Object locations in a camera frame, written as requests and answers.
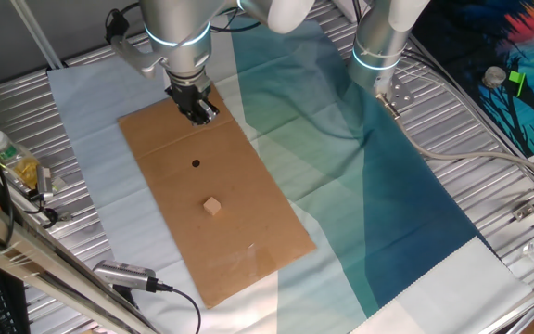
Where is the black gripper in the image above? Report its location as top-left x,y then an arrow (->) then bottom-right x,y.
163,73 -> 221,127

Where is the small wooden cube block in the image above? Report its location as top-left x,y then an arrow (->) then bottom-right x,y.
202,196 -> 223,217

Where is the brown cardboard sheet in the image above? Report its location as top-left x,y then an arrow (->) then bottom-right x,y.
117,83 -> 318,310

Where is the blue green patterned cloth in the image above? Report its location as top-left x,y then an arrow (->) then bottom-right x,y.
46,18 -> 534,334

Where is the clear tape strip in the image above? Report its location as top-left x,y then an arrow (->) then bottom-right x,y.
243,240 -> 280,279

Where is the white pole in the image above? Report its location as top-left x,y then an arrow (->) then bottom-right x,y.
9,0 -> 64,71

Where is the yellow liquid plastic bottle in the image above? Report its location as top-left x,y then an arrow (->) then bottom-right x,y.
0,128 -> 41,190

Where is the round grey cap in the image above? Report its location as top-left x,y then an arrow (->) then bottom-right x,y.
481,65 -> 508,90

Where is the green plastic clip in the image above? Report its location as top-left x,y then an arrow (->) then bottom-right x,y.
507,69 -> 528,98

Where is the colourful printed cloth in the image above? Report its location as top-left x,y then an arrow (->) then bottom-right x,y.
410,0 -> 534,161

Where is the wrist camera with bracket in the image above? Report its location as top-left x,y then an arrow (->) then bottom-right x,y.
104,6 -> 164,79

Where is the metal camera clamp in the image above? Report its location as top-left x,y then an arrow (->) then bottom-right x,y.
28,161 -> 71,224

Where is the silver camera unit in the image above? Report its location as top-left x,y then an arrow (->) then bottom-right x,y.
92,258 -> 175,294

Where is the black camera cable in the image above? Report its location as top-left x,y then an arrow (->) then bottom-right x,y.
155,282 -> 203,334

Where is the grey cable conduit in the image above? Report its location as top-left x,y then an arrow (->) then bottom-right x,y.
375,92 -> 534,186

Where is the small metal bracket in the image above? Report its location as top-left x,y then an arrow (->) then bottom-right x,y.
511,201 -> 534,223

